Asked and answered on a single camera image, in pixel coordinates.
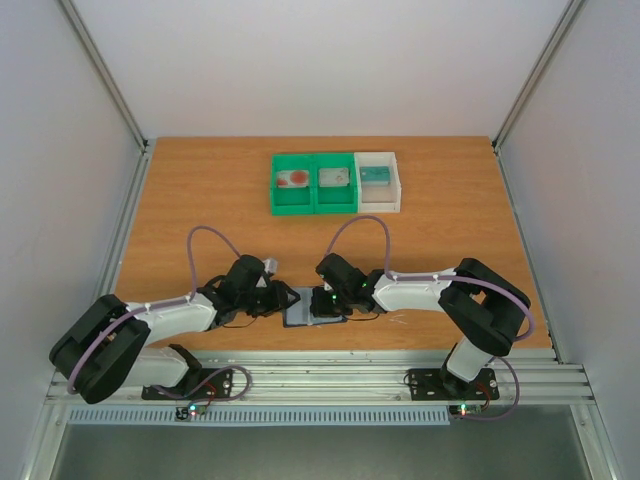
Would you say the aluminium front rail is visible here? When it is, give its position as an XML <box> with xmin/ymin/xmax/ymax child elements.
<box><xmin>47</xmin><ymin>349</ymin><xmax>596</xmax><ymax>406</ymax></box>

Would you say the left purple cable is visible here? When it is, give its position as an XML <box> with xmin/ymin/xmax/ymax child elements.
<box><xmin>64</xmin><ymin>225</ymin><xmax>244</xmax><ymax>396</ymax></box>

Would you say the aluminium frame post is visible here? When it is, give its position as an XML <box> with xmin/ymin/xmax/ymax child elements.
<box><xmin>491</xmin><ymin>0</ymin><xmax>587</xmax><ymax>156</ymax></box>
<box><xmin>56</xmin><ymin>0</ymin><xmax>149</xmax><ymax>153</ymax></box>

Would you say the left green bin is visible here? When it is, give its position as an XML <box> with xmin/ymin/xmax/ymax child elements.
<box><xmin>270</xmin><ymin>154</ymin><xmax>315</xmax><ymax>216</ymax></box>

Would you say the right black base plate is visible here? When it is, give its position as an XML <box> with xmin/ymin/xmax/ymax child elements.
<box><xmin>403</xmin><ymin>368</ymin><xmax>500</xmax><ymax>401</ymax></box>

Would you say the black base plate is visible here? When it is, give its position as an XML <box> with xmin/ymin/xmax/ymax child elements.
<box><xmin>141</xmin><ymin>369</ymin><xmax>233</xmax><ymax>401</ymax></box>
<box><xmin>403</xmin><ymin>368</ymin><xmax>500</xmax><ymax>401</ymax></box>

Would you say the left controller board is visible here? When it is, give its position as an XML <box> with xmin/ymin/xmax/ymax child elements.
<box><xmin>174</xmin><ymin>405</ymin><xmax>208</xmax><ymax>421</ymax></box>

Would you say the card with red circles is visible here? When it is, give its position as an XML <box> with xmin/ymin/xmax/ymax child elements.
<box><xmin>275</xmin><ymin>169</ymin><xmax>310</xmax><ymax>189</ymax></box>

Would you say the green bin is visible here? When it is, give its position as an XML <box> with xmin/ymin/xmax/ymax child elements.
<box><xmin>270</xmin><ymin>154</ymin><xmax>315</xmax><ymax>216</ymax></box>
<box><xmin>313</xmin><ymin>152</ymin><xmax>358</xmax><ymax>215</ymax></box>

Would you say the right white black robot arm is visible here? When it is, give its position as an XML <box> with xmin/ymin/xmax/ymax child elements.
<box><xmin>310</xmin><ymin>253</ymin><xmax>533</xmax><ymax>399</ymax></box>

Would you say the white bin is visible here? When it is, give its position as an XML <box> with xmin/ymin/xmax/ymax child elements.
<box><xmin>354</xmin><ymin>152</ymin><xmax>402</xmax><ymax>214</ymax></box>

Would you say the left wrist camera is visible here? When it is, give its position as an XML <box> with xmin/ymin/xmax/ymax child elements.
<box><xmin>256</xmin><ymin>257</ymin><xmax>278</xmax><ymax>288</ymax></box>

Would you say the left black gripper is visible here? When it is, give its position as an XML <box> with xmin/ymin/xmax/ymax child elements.
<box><xmin>238</xmin><ymin>281</ymin><xmax>301</xmax><ymax>318</ymax></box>

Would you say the right aluminium frame post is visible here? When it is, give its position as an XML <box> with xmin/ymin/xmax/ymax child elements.
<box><xmin>491</xmin><ymin>0</ymin><xmax>587</xmax><ymax>156</ymax></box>

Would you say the left aluminium frame post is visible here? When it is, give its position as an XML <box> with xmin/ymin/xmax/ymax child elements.
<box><xmin>56</xmin><ymin>0</ymin><xmax>149</xmax><ymax>153</ymax></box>

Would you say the grey slotted cable duct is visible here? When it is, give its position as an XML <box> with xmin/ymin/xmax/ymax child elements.
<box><xmin>66</xmin><ymin>406</ymin><xmax>450</xmax><ymax>427</ymax></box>

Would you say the blue leather card holder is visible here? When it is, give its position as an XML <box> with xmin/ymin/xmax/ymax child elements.
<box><xmin>282</xmin><ymin>287</ymin><xmax>347</xmax><ymax>328</ymax></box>

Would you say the controller board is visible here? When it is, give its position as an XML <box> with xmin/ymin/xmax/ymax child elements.
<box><xmin>449</xmin><ymin>403</ymin><xmax>487</xmax><ymax>418</ymax></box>
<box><xmin>174</xmin><ymin>405</ymin><xmax>208</xmax><ymax>421</ymax></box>

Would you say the grey white card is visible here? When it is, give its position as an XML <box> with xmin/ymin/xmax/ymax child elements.
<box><xmin>318</xmin><ymin>167</ymin><xmax>350</xmax><ymax>188</ymax></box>

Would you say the right controller board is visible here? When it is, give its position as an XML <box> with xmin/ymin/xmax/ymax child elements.
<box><xmin>449</xmin><ymin>403</ymin><xmax>487</xmax><ymax>418</ymax></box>

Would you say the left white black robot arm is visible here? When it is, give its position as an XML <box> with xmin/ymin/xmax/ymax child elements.
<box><xmin>49</xmin><ymin>255</ymin><xmax>301</xmax><ymax>404</ymax></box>

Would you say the middle green bin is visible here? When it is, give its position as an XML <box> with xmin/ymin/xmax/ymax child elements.
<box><xmin>313</xmin><ymin>152</ymin><xmax>358</xmax><ymax>215</ymax></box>

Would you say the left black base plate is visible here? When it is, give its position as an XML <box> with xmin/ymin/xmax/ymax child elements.
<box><xmin>141</xmin><ymin>369</ymin><xmax>233</xmax><ymax>401</ymax></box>

